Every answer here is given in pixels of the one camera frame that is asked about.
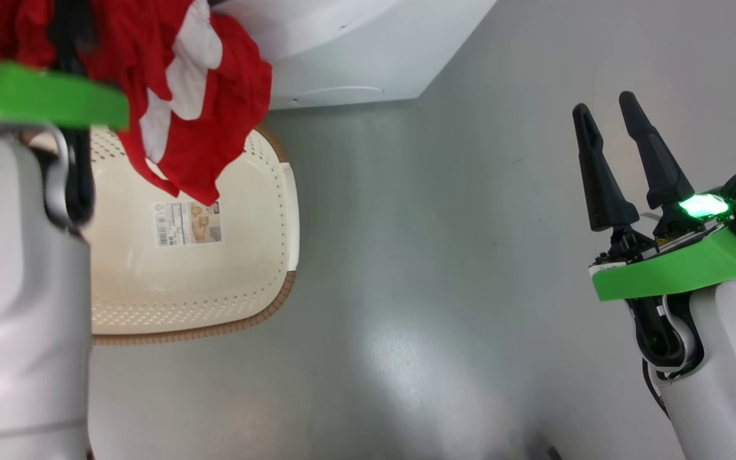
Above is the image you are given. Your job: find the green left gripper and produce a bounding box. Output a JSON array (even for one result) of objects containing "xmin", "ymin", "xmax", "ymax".
[{"xmin": 0, "ymin": 0, "xmax": 130, "ymax": 130}]

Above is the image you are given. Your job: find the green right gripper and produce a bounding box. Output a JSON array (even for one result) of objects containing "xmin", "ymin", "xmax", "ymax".
[{"xmin": 572, "ymin": 91, "xmax": 736, "ymax": 302}]

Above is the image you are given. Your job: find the red white striped garment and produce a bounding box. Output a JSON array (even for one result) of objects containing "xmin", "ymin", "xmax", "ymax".
[{"xmin": 80, "ymin": 0, "xmax": 273, "ymax": 206}]

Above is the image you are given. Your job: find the white front-load washing machine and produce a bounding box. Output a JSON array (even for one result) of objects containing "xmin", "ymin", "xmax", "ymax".
[{"xmin": 215, "ymin": 0, "xmax": 498, "ymax": 111}]

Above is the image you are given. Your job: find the paper basket product label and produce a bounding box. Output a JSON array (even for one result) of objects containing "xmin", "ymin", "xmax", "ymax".
[{"xmin": 153, "ymin": 201, "xmax": 223, "ymax": 248}]

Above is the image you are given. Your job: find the cream perforated laundry basket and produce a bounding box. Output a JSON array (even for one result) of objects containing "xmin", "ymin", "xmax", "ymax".
[{"xmin": 84, "ymin": 125, "xmax": 300, "ymax": 346}]

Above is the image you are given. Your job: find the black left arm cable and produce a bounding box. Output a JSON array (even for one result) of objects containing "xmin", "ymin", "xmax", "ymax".
[{"xmin": 61, "ymin": 128, "xmax": 96, "ymax": 226}]

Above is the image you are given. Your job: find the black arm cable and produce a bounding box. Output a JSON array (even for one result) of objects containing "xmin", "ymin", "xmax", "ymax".
[
  {"xmin": 61, "ymin": 128, "xmax": 96, "ymax": 226},
  {"xmin": 627, "ymin": 295, "xmax": 696, "ymax": 375}
]

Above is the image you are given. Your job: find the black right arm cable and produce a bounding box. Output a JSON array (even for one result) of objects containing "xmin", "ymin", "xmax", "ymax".
[{"xmin": 627, "ymin": 295, "xmax": 696, "ymax": 375}]

